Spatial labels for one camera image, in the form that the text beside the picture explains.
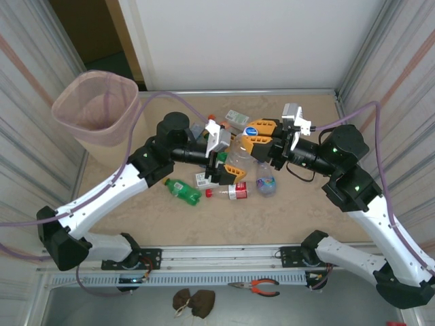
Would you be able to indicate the clear bottle red label red cap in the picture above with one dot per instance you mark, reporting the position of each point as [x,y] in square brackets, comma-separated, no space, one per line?
[238,191]

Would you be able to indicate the clear bottle blue cap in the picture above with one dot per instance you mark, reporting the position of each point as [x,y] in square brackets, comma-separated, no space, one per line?
[238,153]

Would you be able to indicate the square clear bottle grey label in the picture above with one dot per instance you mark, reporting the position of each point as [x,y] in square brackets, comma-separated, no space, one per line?
[197,129]

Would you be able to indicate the square clear bottle white label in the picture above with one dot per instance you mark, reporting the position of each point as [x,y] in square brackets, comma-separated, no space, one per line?
[202,181]

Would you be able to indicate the square bottle green white label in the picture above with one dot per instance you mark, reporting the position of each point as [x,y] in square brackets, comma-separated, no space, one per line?
[237,117]

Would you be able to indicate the clear bottle colourful label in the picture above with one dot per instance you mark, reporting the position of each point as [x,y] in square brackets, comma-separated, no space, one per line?
[266,183]

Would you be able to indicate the clear bottle orange label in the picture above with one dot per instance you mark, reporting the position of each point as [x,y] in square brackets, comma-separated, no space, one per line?
[211,117]

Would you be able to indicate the beige bin pink bag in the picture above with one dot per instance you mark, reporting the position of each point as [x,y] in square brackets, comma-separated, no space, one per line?
[98,136]

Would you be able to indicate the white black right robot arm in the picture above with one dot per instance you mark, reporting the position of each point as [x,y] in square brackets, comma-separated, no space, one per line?
[391,237]

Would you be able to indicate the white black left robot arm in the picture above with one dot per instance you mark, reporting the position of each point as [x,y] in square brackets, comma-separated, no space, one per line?
[102,197]

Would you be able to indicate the brown wooden door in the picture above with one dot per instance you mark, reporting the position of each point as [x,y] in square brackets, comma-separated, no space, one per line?
[88,30]

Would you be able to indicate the brown cloth pouch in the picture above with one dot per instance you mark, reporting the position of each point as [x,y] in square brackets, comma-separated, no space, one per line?
[202,302]

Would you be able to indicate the controller board green light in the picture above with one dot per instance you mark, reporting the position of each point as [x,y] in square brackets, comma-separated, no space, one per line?
[132,280]

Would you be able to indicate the red object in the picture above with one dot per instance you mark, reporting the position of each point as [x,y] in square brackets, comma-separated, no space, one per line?
[396,324]

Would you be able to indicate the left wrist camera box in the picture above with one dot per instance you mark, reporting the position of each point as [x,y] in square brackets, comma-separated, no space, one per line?
[217,139]

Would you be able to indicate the aluminium back frame bar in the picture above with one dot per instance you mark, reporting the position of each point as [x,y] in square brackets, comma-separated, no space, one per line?
[238,92]

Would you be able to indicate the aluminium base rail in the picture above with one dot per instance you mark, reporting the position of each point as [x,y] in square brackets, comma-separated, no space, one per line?
[221,254]

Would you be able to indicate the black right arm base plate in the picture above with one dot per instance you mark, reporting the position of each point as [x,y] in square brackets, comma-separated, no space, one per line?
[289,258]

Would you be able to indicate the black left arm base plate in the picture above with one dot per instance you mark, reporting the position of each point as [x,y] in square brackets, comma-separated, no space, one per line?
[153,258]

